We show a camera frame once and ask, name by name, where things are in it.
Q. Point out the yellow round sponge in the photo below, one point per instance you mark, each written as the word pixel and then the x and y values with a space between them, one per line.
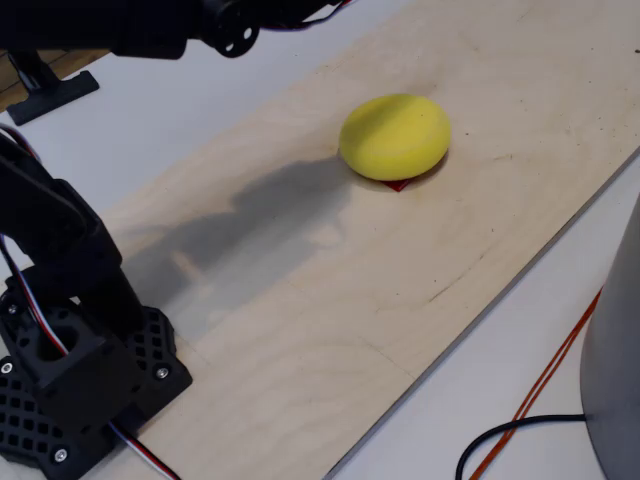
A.
pixel 395 137

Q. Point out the black lattice robot base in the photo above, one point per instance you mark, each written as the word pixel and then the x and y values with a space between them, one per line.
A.
pixel 150 345

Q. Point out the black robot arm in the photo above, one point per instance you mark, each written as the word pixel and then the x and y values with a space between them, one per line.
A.
pixel 60 225

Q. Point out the red square plate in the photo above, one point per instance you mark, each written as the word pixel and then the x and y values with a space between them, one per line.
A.
pixel 397 186

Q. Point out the light plywood board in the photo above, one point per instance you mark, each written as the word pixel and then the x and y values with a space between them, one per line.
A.
pixel 350 300

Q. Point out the black clamp stand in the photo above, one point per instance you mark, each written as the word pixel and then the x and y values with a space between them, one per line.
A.
pixel 45 95

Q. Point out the grey cylindrical container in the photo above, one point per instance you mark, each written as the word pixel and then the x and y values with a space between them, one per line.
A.
pixel 615 350

